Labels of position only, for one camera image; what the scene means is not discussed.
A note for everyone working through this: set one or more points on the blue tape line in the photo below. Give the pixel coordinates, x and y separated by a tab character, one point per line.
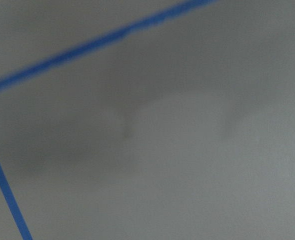
13	207
100	42

